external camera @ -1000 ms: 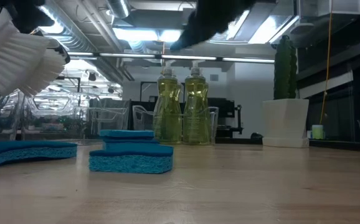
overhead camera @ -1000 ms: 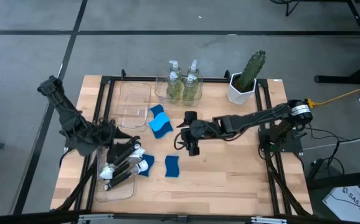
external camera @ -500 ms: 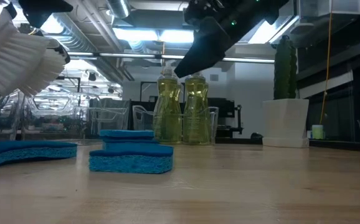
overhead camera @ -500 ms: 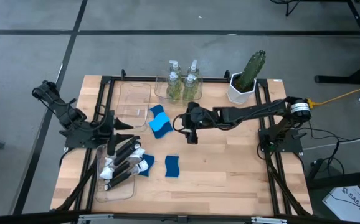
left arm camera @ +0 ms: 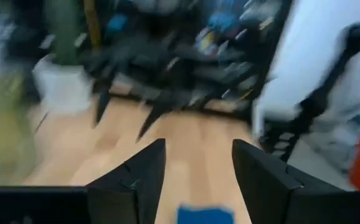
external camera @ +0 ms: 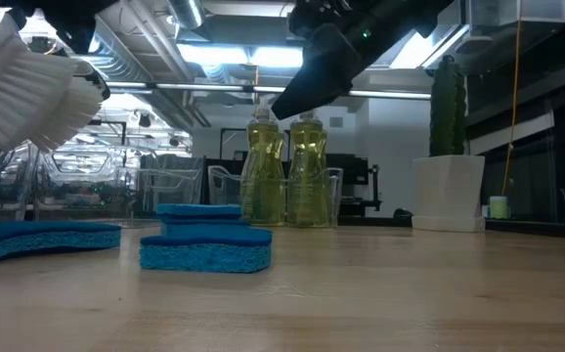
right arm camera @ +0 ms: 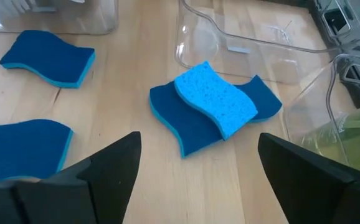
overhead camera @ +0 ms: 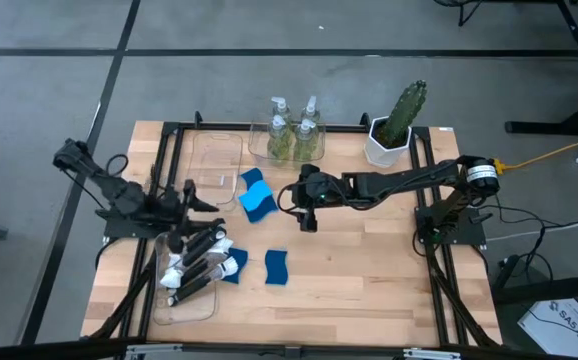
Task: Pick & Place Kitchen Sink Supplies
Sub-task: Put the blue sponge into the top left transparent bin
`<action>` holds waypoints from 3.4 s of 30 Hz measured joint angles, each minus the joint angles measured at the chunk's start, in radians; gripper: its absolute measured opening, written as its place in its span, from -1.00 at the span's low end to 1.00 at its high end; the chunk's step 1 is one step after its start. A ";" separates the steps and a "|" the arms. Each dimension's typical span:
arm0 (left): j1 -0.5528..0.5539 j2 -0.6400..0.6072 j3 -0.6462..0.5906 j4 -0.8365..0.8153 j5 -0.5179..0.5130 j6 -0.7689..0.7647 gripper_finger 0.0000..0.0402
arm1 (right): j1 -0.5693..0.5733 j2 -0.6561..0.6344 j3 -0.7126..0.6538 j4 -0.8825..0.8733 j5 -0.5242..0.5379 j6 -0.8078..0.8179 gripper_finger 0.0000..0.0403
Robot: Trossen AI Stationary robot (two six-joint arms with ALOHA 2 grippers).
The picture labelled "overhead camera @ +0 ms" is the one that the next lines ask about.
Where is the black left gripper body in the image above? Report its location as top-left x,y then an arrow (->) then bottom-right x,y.
158,179 -> 198,254

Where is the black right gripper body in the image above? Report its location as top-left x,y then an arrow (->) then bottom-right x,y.
296,162 -> 351,234

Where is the clear plastic bin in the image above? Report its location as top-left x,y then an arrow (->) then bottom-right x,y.
190,129 -> 245,206
246,112 -> 328,164
152,230 -> 220,326

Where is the green cactus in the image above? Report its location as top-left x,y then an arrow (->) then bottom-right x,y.
381,79 -> 429,150

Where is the black power strip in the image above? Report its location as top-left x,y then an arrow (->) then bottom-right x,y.
491,253 -> 520,294

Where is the black chair base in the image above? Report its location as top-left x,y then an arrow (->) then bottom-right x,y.
433,0 -> 485,26

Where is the black desk foot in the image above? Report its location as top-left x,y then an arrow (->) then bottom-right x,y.
491,277 -> 578,306

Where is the white printed paper sheet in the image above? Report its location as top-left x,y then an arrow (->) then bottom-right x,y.
517,298 -> 578,359

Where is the black aluminium table frame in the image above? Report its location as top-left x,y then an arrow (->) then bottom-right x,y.
81,110 -> 505,351

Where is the black frame crossbeam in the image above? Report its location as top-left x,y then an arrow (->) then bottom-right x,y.
0,335 -> 578,360

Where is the white floor cable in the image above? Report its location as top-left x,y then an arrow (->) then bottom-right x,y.
486,214 -> 578,243

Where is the black desk frame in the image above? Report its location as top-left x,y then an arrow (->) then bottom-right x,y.
503,0 -> 578,136

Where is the yellow cable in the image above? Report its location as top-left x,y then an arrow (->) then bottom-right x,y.
493,128 -> 578,171

